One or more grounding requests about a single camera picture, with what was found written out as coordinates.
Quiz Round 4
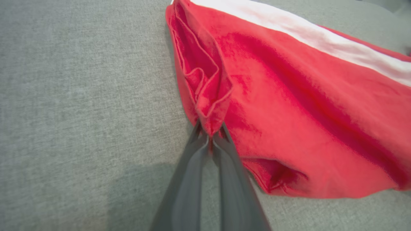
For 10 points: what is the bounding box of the grey fabric sofa seat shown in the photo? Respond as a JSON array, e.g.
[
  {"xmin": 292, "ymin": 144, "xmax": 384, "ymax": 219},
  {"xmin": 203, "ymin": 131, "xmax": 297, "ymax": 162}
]
[{"xmin": 0, "ymin": 0, "xmax": 411, "ymax": 231}]

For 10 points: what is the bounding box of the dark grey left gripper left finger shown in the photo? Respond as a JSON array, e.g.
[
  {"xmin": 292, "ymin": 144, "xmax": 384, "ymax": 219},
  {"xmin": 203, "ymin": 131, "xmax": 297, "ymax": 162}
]
[{"xmin": 150, "ymin": 121, "xmax": 210, "ymax": 231}]

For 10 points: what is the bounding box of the red and white shirt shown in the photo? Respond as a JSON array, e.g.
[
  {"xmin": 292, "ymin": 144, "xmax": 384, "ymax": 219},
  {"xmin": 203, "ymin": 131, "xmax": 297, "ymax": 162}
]
[{"xmin": 165, "ymin": 0, "xmax": 411, "ymax": 199}]

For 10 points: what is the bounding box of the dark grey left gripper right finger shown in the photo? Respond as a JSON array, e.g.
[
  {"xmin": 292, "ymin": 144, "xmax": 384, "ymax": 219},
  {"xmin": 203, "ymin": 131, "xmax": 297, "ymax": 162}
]
[{"xmin": 212, "ymin": 122, "xmax": 272, "ymax": 231}]

